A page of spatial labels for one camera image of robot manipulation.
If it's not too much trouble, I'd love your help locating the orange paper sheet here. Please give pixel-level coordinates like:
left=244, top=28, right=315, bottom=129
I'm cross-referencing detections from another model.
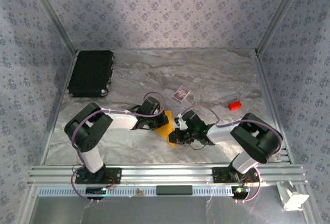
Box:
left=154, top=110, right=178, bottom=147

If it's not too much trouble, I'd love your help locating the purple card box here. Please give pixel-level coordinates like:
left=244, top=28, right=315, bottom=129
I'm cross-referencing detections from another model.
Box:
left=172, top=85, right=191, bottom=103

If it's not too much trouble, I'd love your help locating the red block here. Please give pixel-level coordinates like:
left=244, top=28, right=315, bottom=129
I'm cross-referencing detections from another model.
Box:
left=227, top=100, right=242, bottom=111

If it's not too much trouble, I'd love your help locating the black bar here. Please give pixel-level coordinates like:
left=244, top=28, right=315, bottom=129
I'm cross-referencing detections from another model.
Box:
left=156, top=185, right=193, bottom=196

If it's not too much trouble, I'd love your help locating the black hard case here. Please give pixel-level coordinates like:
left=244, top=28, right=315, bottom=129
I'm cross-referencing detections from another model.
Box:
left=67, top=50, right=116, bottom=98

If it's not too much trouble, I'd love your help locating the grey metal lower shelf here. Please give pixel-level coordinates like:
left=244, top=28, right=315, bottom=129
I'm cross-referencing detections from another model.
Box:
left=30, top=195, right=307, bottom=224

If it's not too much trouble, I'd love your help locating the small controller board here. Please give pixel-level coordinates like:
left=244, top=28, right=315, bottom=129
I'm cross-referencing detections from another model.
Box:
left=231, top=186, right=251, bottom=196
left=86, top=186, right=108, bottom=196

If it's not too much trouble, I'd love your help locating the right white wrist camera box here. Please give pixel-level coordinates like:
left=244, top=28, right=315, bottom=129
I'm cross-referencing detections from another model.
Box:
left=174, top=114, right=188, bottom=130

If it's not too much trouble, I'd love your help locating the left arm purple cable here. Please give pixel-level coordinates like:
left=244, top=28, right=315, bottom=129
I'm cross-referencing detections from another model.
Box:
left=71, top=91, right=166, bottom=204

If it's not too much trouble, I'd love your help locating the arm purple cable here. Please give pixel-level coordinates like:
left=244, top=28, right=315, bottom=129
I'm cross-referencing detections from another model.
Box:
left=71, top=91, right=166, bottom=204
left=180, top=105, right=284, bottom=204

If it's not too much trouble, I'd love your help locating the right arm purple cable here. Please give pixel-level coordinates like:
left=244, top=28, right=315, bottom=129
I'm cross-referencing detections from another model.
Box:
left=180, top=105, right=284, bottom=204

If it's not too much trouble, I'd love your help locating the aluminium mounting rail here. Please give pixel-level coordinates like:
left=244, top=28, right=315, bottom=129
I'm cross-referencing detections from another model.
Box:
left=28, top=164, right=309, bottom=185

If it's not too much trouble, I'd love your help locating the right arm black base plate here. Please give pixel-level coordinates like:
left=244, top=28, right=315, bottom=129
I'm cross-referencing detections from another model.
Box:
left=212, top=167, right=260, bottom=183

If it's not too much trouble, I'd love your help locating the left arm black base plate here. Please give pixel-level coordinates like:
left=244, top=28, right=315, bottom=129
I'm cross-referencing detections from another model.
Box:
left=75, top=167, right=122, bottom=184

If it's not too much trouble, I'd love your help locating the aluminium table side rail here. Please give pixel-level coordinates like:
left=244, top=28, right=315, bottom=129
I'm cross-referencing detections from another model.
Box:
left=255, top=50, right=296, bottom=164
left=40, top=51, right=79, bottom=167

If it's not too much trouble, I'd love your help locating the slotted grey cable duct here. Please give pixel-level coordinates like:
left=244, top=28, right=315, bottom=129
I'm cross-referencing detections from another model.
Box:
left=37, top=185, right=233, bottom=197

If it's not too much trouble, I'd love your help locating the white plastic bracket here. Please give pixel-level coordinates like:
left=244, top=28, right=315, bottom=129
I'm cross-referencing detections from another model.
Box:
left=276, top=181, right=310, bottom=212

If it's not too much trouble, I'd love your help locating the aluminium frame post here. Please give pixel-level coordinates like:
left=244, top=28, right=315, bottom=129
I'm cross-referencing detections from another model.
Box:
left=25, top=0, right=78, bottom=54
left=257, top=0, right=307, bottom=54

